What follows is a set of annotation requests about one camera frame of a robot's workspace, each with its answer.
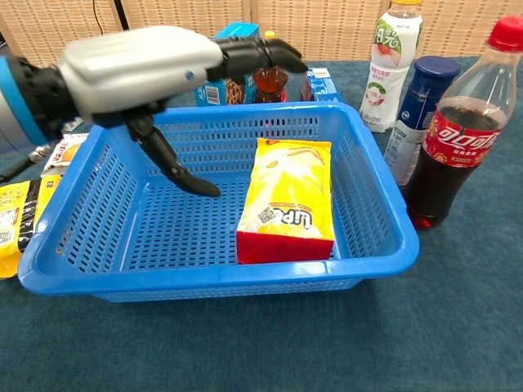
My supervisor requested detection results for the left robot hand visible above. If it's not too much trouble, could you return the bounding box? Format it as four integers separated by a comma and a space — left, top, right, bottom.
59, 26, 308, 198

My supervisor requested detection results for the white orange snack packet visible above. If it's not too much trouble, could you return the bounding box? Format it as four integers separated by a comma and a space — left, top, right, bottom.
40, 132, 90, 179

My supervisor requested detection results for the yellow black snack packet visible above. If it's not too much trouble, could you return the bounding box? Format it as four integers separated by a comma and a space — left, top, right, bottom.
0, 176, 62, 281

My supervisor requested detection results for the yellow red chips bag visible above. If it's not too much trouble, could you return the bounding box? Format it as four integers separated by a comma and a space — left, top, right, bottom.
235, 137, 336, 265

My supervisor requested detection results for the blue plastic perforated basket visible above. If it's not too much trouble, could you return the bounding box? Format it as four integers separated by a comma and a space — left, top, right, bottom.
16, 101, 421, 304

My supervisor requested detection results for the blue cookie box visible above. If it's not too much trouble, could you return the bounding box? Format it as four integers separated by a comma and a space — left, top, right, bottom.
194, 22, 261, 107

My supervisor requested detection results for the honey bottle with yellow cap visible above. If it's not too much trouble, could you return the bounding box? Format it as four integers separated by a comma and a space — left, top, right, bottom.
253, 30, 289, 104

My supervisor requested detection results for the long blue biscuit box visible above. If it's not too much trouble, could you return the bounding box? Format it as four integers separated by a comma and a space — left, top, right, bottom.
301, 67, 344, 104

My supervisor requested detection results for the woven bamboo folding screen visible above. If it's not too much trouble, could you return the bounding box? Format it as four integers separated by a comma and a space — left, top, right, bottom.
0, 0, 523, 71

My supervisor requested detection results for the white peach drink bottle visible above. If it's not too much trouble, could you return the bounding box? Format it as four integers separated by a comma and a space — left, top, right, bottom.
359, 0, 424, 134

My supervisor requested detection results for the white bottle with navy cap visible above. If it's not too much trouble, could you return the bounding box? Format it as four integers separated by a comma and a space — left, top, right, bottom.
383, 56, 462, 188

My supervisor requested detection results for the teal table cloth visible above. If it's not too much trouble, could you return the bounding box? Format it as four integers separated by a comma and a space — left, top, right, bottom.
0, 56, 523, 392

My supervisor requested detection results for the Coca-Cola bottle with red cap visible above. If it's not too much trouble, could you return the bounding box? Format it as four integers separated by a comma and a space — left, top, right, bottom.
402, 16, 523, 230

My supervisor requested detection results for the thin black cable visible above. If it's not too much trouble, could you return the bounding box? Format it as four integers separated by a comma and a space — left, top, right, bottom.
91, 0, 104, 40

